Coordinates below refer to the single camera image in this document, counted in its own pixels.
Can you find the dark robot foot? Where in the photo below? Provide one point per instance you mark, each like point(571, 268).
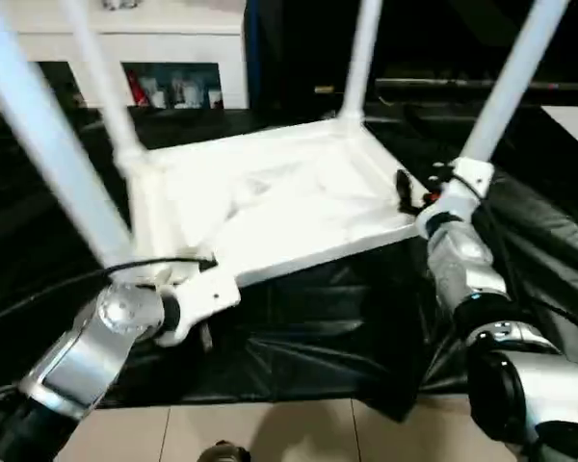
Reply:
point(221, 452)

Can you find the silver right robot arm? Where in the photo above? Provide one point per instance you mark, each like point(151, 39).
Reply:
point(462, 260)

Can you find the white plastic table top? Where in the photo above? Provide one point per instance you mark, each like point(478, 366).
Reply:
point(270, 192)

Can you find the black table mat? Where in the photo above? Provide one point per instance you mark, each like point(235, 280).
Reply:
point(318, 327)

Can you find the white glass-door cabinet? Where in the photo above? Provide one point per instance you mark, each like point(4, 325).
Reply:
point(173, 43)

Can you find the clear glass ornament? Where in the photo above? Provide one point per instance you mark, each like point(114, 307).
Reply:
point(118, 4)

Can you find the red bottle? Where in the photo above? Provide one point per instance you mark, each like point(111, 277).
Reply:
point(135, 89)

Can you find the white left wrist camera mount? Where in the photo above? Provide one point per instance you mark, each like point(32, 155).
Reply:
point(207, 298)

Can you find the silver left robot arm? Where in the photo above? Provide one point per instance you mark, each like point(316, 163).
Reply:
point(91, 337)

